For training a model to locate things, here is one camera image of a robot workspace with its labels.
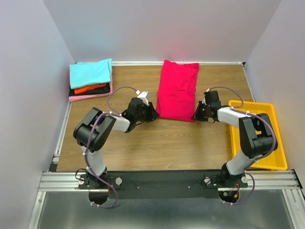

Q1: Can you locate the red t shirt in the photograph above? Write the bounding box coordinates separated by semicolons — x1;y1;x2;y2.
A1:
156;60;200;122

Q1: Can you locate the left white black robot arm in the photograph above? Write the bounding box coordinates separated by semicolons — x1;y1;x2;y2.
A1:
73;96;160;189

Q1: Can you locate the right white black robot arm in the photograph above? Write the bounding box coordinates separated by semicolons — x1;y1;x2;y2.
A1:
192;87;277;187

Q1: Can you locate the folded black t shirt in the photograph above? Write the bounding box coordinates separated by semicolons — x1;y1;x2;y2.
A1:
69;83;111;96

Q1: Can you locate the folded orange t shirt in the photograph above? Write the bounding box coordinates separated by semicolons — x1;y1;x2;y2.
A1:
74;83;106;94

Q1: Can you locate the folded cyan t shirt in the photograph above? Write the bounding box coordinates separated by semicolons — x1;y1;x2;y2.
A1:
70;58;112;89

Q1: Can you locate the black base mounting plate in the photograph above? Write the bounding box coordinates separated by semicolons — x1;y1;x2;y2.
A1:
75;169;248;206

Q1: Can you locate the yellow plastic bin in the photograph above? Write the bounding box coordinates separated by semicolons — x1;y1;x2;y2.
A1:
228;100;288;170

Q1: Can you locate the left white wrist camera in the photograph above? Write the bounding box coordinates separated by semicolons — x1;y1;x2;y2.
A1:
135;90;150;105

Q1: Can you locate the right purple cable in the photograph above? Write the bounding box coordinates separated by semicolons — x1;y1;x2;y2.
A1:
206;86;278;206

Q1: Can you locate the purple cable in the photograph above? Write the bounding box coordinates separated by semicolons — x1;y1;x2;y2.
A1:
206;86;278;206
82;86;141;209

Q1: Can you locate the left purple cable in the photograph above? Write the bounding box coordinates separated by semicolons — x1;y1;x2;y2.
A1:
82;86;141;209

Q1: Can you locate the aluminium extrusion frame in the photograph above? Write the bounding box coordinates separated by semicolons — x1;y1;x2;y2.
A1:
29;65;305;229

